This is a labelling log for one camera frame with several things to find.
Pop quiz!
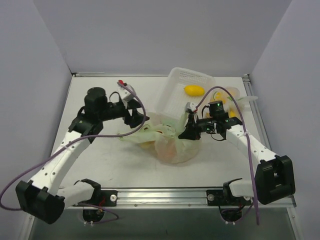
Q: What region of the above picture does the green avocado print plastic bag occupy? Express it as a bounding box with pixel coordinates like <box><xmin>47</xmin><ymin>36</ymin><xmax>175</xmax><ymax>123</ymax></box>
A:
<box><xmin>119</xmin><ymin>112</ymin><xmax>202</xmax><ymax>165</ymax></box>

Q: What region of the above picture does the white plastic basket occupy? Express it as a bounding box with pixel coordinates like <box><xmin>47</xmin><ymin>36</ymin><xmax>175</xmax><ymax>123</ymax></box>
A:
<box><xmin>155</xmin><ymin>67</ymin><xmax>216</xmax><ymax>121</ymax></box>

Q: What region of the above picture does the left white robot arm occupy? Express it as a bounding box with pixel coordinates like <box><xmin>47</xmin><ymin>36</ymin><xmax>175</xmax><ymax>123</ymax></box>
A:
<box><xmin>15</xmin><ymin>81</ymin><xmax>149</xmax><ymax>224</ymax></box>

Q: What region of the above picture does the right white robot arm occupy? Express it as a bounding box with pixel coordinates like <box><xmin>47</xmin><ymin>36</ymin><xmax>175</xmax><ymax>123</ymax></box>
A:
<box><xmin>178</xmin><ymin>100</ymin><xmax>296</xmax><ymax>205</ymax></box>

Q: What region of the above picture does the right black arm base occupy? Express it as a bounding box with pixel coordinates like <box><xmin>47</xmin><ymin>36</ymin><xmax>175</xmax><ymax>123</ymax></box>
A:
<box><xmin>206</xmin><ymin>188</ymin><xmax>252</xmax><ymax>207</ymax></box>

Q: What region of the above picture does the tied clear bag of fruits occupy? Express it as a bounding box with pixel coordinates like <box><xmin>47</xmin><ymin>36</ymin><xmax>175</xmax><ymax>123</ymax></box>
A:
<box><xmin>210</xmin><ymin>86</ymin><xmax>258</xmax><ymax>119</ymax></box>

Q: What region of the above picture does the yellow fake mango back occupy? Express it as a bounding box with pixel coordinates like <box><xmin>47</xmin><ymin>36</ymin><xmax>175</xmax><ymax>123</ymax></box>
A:
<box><xmin>184</xmin><ymin>85</ymin><xmax>206</xmax><ymax>97</ymax></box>

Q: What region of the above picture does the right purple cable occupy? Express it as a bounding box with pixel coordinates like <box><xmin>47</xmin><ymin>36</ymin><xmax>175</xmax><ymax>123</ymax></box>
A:
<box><xmin>192</xmin><ymin>86</ymin><xmax>261</xmax><ymax>226</ymax></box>

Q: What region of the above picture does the purple cable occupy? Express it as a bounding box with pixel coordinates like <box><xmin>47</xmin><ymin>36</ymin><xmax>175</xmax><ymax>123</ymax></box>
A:
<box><xmin>0</xmin><ymin>79</ymin><xmax>148</xmax><ymax>224</ymax></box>
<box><xmin>192</xmin><ymin>86</ymin><xmax>261</xmax><ymax>226</ymax></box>

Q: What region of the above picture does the aluminium right rail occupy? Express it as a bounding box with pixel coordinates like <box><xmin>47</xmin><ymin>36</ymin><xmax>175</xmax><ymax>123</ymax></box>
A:
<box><xmin>241</xmin><ymin>73</ymin><xmax>286</xmax><ymax>187</ymax></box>

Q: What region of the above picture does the aluminium rail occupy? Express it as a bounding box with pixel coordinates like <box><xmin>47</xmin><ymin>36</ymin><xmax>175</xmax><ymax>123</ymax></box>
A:
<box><xmin>28</xmin><ymin>185</ymin><xmax>297</xmax><ymax>210</ymax></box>
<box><xmin>241</xmin><ymin>73</ymin><xmax>286</xmax><ymax>187</ymax></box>

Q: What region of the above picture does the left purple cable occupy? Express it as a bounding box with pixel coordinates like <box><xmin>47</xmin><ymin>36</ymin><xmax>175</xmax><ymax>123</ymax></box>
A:
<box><xmin>0</xmin><ymin>79</ymin><xmax>148</xmax><ymax>224</ymax></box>

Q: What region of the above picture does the aluminium front rail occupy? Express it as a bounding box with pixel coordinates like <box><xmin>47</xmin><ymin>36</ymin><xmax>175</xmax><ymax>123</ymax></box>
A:
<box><xmin>28</xmin><ymin>185</ymin><xmax>297</xmax><ymax>210</ymax></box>

